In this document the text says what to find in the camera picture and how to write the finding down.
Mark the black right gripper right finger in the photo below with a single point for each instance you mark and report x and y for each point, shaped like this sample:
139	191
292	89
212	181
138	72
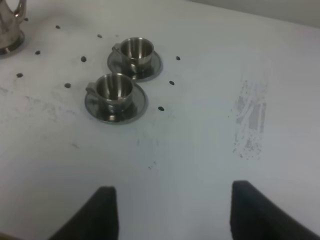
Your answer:
254	217

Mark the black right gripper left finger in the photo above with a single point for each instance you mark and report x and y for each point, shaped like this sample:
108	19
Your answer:
96	220

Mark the stainless steel teapot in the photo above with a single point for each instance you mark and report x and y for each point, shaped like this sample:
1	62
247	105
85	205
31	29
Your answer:
10	22

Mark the near stainless steel saucer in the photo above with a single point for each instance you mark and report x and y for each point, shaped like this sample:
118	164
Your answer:
137	108

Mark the stainless steel saucer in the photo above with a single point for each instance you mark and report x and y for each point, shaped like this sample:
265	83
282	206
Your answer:
137	108
114	64

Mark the near stainless steel teacup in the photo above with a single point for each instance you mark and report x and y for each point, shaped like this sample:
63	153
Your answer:
114	89

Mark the stainless steel teacup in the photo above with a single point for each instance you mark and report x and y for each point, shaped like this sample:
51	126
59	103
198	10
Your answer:
135	50
114	89

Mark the far stainless steel saucer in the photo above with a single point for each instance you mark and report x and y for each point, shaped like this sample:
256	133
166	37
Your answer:
114	64

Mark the far stainless steel teacup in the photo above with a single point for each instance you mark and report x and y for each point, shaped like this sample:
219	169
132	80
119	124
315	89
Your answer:
135	50

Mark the steel teapot saucer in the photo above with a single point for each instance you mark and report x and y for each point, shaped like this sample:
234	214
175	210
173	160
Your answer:
14	46

